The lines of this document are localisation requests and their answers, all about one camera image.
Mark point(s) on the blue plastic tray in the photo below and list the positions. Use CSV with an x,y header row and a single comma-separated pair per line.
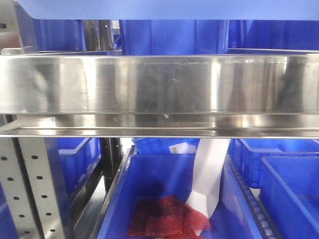
x,y
173,9

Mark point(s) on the blue crate lower rear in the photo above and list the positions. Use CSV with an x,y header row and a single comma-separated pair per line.
x,y
166,145

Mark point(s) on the blue bin lower centre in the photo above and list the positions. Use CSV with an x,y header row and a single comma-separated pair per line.
x,y
156,176

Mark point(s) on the blue bin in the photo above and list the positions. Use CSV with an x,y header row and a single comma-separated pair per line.
x,y
246,154
156,176
59,35
290,193
274,34
77,154
174,37

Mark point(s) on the white paper strip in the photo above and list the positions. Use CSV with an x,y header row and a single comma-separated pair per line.
x,y
207,169

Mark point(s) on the blue bin upper centre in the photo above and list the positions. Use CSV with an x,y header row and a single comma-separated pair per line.
x,y
174,37

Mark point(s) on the blue bin lower right rear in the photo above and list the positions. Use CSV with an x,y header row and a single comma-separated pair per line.
x,y
246,154

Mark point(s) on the blue bin lower left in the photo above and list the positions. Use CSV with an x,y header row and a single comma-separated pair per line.
x,y
77,154

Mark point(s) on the blue bin upper left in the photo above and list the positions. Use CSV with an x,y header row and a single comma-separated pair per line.
x,y
59,35

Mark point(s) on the blue bin lower right front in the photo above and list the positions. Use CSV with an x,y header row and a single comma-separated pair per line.
x,y
290,193

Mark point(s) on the blue bin upper right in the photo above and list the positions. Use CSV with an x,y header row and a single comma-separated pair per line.
x,y
274,34

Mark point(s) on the black perforated rear post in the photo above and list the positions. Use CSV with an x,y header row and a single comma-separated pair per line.
x,y
111,157

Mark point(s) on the stainless steel shelf rail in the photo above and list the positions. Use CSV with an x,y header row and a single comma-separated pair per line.
x,y
253,93

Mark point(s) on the perforated steel shelf post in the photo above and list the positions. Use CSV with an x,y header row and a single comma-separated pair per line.
x,y
30,170

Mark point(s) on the roller track rail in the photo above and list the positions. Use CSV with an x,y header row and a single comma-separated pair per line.
x,y
260,218

